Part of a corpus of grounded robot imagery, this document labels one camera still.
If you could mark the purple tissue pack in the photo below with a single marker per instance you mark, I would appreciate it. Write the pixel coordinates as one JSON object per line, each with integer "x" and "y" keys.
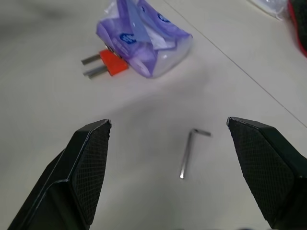
{"x": 146, "y": 38}

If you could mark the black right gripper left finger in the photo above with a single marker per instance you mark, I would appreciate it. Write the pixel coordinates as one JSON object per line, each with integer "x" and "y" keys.
{"x": 72, "y": 177}

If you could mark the silver hex key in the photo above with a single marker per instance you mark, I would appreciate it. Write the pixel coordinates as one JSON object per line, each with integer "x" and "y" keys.
{"x": 185, "y": 158}

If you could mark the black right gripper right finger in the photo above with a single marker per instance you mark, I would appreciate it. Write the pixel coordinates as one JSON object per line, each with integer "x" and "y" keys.
{"x": 268, "y": 172}

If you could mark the orange tool with metal prongs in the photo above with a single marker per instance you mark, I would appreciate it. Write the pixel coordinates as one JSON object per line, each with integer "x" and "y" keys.
{"x": 112, "y": 62}

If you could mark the black and red object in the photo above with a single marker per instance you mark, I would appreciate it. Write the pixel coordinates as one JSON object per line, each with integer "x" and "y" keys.
{"x": 298, "y": 21}

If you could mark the white crumpled plastic bag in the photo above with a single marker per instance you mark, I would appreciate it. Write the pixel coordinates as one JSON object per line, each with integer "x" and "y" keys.
{"x": 271, "y": 7}

